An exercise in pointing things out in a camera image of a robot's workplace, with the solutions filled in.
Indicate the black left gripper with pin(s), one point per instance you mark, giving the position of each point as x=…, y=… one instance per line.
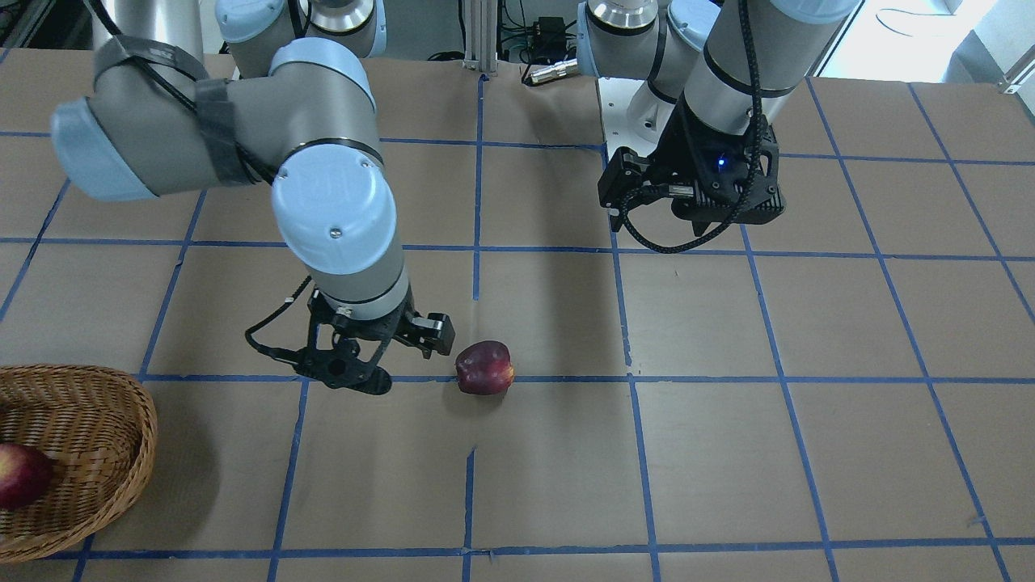
x=678, y=158

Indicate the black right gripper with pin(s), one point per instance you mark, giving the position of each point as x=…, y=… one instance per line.
x=390, y=326

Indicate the dark red apple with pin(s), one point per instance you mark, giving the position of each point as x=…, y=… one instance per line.
x=485, y=368

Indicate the red yellow apple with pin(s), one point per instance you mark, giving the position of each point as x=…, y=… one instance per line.
x=25, y=475

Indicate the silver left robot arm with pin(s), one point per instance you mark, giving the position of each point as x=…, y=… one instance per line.
x=723, y=71

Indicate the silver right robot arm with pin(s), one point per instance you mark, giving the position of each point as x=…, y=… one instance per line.
x=301, y=117

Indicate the woven wicker basket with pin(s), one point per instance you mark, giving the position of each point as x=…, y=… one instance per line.
x=100, y=428

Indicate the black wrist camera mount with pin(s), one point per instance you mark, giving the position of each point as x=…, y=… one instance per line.
x=720, y=181

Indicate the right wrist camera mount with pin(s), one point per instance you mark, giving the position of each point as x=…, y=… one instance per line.
x=342, y=366

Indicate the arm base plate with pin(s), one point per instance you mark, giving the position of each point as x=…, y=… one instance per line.
x=615, y=97

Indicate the aluminium frame post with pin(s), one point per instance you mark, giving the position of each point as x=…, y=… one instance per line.
x=480, y=35

